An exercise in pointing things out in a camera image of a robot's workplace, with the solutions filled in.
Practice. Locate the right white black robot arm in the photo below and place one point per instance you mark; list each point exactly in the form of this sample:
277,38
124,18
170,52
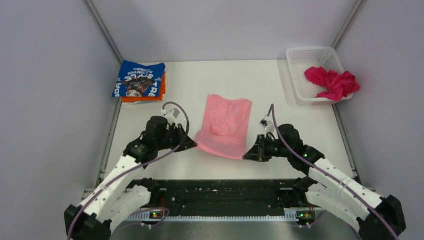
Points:
370,215

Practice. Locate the blue printed folded t-shirt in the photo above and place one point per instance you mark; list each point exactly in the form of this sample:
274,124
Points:
132,74

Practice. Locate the magenta crumpled t-shirt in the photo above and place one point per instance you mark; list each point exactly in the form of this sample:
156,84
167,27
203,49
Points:
337,85

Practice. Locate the pink t-shirt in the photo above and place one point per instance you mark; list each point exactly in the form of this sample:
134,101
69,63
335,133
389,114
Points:
225,126

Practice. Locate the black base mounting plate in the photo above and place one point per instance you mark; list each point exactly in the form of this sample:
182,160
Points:
232,198

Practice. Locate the aluminium front rail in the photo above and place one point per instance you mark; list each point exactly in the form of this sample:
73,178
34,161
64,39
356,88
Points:
155,214

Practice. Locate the white plastic laundry basket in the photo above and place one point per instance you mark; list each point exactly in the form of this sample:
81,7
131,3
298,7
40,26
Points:
301,59

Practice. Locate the orange folded t-shirt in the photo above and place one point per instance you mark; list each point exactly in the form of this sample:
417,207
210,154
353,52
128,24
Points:
147,91

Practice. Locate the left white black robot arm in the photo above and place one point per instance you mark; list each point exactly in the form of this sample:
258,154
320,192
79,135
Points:
98,216

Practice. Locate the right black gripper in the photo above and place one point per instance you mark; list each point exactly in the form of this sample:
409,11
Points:
258,152

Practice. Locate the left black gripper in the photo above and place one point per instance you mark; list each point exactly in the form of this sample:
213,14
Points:
180,131

